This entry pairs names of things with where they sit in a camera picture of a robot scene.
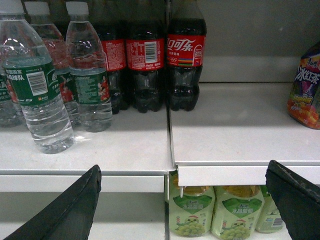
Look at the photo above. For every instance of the rear water bottle red label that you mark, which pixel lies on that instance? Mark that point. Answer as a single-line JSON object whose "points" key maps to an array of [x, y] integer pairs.
{"points": [[40, 20]]}

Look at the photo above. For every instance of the green grape drink bottle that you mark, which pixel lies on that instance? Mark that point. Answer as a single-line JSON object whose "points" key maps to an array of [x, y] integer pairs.
{"points": [[269, 220], [190, 208], [236, 211]]}

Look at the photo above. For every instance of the white right shelf board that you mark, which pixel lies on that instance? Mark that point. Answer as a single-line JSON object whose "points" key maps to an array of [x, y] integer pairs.
{"points": [[233, 133]]}

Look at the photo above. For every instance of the front water bottle green label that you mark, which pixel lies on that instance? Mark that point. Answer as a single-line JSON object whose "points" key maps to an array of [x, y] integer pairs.
{"points": [[27, 65]]}

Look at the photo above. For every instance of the cola bottle front logo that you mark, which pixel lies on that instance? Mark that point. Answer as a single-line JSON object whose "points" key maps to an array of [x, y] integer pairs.
{"points": [[186, 36]]}

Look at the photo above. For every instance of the green grape drink bottle right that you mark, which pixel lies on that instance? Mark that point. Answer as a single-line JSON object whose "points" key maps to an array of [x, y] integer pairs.
{"points": [[269, 220]]}

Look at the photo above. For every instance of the white shelf board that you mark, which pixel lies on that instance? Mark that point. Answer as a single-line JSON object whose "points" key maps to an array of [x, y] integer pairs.
{"points": [[133, 156], [233, 133]]}

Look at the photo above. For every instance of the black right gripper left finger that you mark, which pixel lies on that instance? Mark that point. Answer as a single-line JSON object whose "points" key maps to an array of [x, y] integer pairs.
{"points": [[69, 216]]}

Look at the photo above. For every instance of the cola bottle with barcode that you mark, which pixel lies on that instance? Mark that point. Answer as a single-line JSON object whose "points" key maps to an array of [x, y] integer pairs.
{"points": [[145, 48]]}

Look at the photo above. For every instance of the far left water bottle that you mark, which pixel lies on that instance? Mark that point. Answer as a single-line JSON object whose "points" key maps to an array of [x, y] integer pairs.
{"points": [[11, 114]]}

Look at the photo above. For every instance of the water bottle green label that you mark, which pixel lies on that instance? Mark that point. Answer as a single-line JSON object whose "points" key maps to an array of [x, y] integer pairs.
{"points": [[88, 69], [27, 65]]}

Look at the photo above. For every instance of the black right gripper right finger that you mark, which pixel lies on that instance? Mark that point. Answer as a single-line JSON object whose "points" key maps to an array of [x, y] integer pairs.
{"points": [[297, 199]]}

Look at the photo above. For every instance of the white left shelf board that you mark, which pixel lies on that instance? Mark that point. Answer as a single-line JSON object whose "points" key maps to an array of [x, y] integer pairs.
{"points": [[133, 156]]}

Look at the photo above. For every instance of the green grape drink bottle middle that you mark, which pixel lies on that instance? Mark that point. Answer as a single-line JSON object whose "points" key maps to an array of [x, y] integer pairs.
{"points": [[236, 211]]}

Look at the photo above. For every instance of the iced black tea bottle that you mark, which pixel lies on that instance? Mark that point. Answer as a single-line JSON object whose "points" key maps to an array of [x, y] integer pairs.
{"points": [[303, 103]]}

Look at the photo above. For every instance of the green grape drink bottle left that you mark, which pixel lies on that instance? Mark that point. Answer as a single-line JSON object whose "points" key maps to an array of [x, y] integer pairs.
{"points": [[190, 208]]}

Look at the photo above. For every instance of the cola bottle left rear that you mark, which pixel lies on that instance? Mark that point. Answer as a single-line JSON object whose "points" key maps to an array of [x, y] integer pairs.
{"points": [[111, 35]]}

